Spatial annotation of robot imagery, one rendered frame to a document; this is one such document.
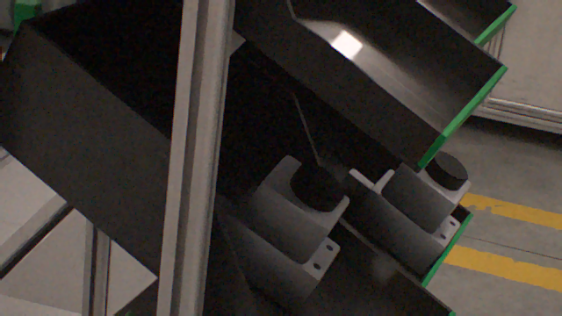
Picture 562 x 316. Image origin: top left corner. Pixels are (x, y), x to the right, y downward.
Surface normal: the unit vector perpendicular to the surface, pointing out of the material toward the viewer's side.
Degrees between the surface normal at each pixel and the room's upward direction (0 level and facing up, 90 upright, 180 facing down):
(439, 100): 25
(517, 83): 90
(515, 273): 0
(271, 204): 92
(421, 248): 90
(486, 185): 0
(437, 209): 90
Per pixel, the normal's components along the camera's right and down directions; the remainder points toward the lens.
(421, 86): 0.49, -0.72
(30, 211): 0.12, -0.91
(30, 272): 0.96, 0.20
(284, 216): -0.33, 0.37
